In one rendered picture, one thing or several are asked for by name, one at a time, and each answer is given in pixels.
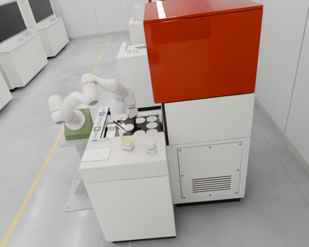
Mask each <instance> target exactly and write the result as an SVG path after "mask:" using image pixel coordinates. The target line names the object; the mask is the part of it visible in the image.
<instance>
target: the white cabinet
mask: <svg viewBox="0 0 309 247"><path fill-rule="evenodd" d="M167 159H168V157H167ZM167 165H168V161H167ZM84 185H85V188H86V190H87V192H88V195H89V198H90V200H91V203H92V205H93V208H94V211H95V213H96V216H97V218H98V221H99V224H100V226H101V229H102V231H103V234H104V237H105V239H106V242H113V243H120V242H132V241H143V240H154V239H166V238H176V228H175V217H174V207H173V198H172V190H171V182H170V174H169V166H168V175H161V176H151V177H141V178H131V179H121V180H111V181H101V182H91V183H85V184H84Z"/></svg>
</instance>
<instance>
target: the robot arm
mask: <svg viewBox="0 0 309 247"><path fill-rule="evenodd" d="M96 84H97V85H99V86H100V87H102V88H103V89H104V90H106V91H109V92H113V93H114V98H115V99H116V100H117V101H124V102H126V106H127V117H128V118H129V120H131V119H132V122H133V123H134V124H135V123H136V117H137V116H138V109H137V107H136V103H135V98H134V92H133V89H132V88H126V87H125V86H124V85H122V84H121V83H120V82H119V81H117V80H115V79H103V78H99V77H97V76H95V75H93V74H90V73H86V74H84V75H83V76H82V77H81V85H82V89H83V94H82V93H81V92H72V93H71V94H69V95H68V96H67V97H66V98H65V99H64V98H63V97H61V96H59V95H53V96H51V97H50V98H49V100H48V105H49V110H50V115H51V120H52V121H53V122H54V123H55V124H63V123H65V124H66V126H67V127H68V128H69V129H71V130H78V129H80V128H82V127H83V125H84V123H85V115H84V114H83V113H82V112H81V111H79V110H73V109H74V108H75V107H77V106H78V105H80V104H81V103H83V104H86V105H95V104H97V103H98V101H99V93H98V89H97V86H96Z"/></svg>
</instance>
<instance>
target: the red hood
mask: <svg viewBox="0 0 309 247"><path fill-rule="evenodd" d="M262 15H263V5H262V4H260V3H257V2H255V1H252V0H163V1H155V2H149V3H145V9H144V18H143V26H144V33H145V43H146V50H147V57H148V64H149V71H150V76H151V83H152V90H153V97H154V103H155V104H156V103H164V102H173V101H181V100H190V99H202V98H210V97H219V96H228V95H237V94H245V93H254V92H255V86H256V76H257V67H258V53H259V44H260V34H261V25H262Z"/></svg>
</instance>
